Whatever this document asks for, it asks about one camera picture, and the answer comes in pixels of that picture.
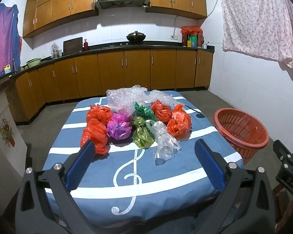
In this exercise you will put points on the orange plastic bag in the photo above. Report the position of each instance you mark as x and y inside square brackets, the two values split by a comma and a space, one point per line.
[92, 134]
[98, 113]
[161, 109]
[179, 124]

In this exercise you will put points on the green basin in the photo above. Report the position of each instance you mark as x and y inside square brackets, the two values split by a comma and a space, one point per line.
[34, 63]

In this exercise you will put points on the pink floral hanging cloth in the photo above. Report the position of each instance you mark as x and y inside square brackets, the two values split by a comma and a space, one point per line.
[256, 17]

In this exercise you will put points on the white mug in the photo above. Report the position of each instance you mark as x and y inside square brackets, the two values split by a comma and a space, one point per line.
[205, 46]

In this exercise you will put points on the yellow bottle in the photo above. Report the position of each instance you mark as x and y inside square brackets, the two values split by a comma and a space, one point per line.
[7, 69]

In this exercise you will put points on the black wok with lid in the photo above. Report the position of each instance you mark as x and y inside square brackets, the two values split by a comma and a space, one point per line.
[136, 37]

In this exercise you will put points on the dark cutting board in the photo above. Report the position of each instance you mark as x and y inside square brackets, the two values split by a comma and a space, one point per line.
[72, 46]

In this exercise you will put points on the red bottle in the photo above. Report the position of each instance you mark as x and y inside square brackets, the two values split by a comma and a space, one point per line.
[86, 45]

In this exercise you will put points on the clear jar with bag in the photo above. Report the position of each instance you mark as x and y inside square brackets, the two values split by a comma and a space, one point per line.
[55, 51]

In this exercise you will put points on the wooden chair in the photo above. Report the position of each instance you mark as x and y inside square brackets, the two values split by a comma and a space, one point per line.
[280, 191]

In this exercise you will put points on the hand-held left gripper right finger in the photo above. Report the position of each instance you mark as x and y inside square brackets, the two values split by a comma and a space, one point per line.
[209, 165]

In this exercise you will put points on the purple hanging cloth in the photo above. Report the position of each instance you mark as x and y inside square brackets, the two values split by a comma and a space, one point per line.
[3, 41]

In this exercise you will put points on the olive green plastic bag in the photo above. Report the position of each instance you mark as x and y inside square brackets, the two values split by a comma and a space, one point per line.
[142, 136]

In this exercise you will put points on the red canister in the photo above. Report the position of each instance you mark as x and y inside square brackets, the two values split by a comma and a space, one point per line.
[184, 39]
[200, 41]

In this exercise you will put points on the red plastic basket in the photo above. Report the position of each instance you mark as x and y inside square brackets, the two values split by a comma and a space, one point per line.
[234, 126]

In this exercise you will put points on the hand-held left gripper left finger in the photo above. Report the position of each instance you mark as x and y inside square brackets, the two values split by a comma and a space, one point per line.
[79, 165]

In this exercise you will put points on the blue music-note printed cloth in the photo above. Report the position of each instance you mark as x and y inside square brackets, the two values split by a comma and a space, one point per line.
[126, 180]

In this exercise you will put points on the purple plastic bag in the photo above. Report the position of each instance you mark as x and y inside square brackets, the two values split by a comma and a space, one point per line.
[118, 126]

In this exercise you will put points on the black kitchen countertop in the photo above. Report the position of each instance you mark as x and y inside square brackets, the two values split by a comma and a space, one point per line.
[102, 47]

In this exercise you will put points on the green box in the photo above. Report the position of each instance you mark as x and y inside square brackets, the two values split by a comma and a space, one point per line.
[192, 42]

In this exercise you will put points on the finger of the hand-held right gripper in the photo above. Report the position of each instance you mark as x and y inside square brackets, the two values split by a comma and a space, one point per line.
[281, 150]

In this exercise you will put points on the wall outlet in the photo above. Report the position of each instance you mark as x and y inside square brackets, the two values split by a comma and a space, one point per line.
[173, 37]

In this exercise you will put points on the clear bubble wrap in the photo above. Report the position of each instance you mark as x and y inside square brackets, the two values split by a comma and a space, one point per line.
[161, 96]
[122, 97]

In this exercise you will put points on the wooden lower kitchen cabinets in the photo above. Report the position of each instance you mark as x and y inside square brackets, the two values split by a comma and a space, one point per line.
[136, 68]

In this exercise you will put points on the dark green plastic bag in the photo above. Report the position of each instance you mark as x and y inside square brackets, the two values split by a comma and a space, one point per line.
[145, 111]

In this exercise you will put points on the clear plastic bag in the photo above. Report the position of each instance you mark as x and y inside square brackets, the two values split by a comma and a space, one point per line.
[163, 139]

